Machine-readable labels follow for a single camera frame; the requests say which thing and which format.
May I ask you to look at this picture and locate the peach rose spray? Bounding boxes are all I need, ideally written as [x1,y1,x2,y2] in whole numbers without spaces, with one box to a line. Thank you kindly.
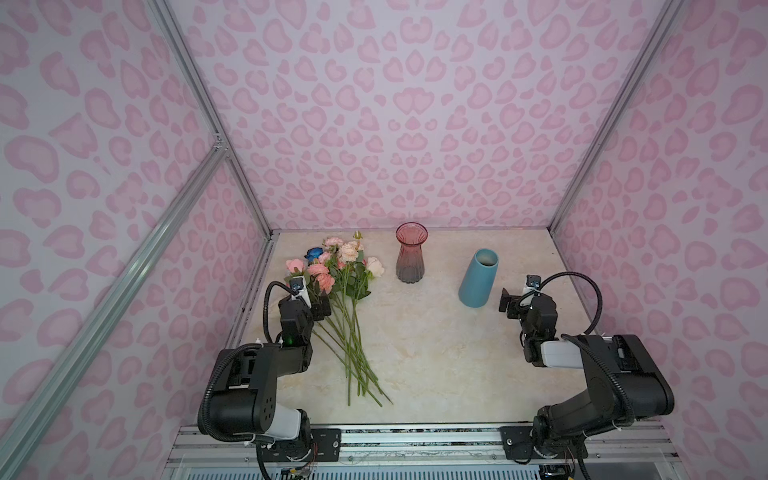
[322,231,394,407]

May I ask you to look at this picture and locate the teal ceramic vase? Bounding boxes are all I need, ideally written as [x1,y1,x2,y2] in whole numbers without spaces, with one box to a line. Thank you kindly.
[458,248,499,308]

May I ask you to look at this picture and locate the pink rose stem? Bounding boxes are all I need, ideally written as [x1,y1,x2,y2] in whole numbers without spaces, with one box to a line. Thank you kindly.
[286,252,366,390]

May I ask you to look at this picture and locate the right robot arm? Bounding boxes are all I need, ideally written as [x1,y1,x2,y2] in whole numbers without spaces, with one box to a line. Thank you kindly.
[499,290,675,465]

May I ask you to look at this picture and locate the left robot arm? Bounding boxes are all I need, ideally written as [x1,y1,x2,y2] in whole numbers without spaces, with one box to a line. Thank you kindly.
[197,294,331,451]

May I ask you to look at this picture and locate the red glass vase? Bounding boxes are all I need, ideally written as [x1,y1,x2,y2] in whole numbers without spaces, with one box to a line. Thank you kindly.
[395,222,428,284]

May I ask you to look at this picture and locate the blue rose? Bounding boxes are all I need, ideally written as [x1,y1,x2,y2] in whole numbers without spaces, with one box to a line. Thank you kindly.
[304,247,325,264]

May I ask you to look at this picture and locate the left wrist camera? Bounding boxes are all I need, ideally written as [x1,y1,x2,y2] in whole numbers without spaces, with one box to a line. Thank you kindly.
[288,276,312,307]

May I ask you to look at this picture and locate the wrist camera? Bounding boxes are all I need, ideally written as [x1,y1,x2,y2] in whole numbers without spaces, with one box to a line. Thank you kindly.
[288,276,312,307]
[520,275,542,305]

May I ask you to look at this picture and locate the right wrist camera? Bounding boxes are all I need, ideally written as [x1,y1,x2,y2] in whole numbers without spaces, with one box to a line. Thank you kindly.
[520,275,542,305]

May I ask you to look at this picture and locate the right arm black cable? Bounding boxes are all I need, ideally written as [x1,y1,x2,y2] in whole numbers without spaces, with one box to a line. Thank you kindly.
[536,271,604,336]

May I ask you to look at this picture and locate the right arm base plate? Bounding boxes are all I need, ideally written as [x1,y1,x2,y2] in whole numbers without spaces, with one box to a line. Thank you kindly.
[499,425,589,464]

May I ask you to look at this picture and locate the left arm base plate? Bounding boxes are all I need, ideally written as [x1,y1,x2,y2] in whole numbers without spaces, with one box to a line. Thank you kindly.
[264,428,341,463]

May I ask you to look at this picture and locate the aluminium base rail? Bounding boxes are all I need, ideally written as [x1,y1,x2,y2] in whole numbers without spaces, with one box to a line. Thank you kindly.
[162,421,687,479]

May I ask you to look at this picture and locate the aluminium frame diagonal strut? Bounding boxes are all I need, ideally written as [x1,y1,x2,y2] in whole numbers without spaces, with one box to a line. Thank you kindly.
[1,142,228,479]

